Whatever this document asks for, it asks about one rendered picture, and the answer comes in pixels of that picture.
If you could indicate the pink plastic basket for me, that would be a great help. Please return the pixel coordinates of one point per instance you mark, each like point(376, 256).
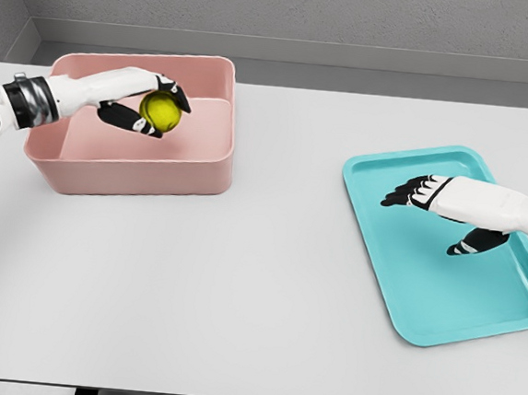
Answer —
point(180, 153)

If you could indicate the blue plastic tray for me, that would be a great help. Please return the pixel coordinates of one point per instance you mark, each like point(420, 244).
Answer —
point(422, 290)

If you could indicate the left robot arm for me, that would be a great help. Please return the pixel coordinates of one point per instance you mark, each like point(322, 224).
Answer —
point(27, 99)

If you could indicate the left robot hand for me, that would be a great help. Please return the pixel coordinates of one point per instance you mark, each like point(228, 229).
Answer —
point(121, 84)

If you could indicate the yellow-green tennis ball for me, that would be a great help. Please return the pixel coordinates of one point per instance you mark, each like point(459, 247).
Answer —
point(160, 111)

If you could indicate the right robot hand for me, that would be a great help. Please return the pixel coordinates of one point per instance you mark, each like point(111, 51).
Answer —
point(467, 201)

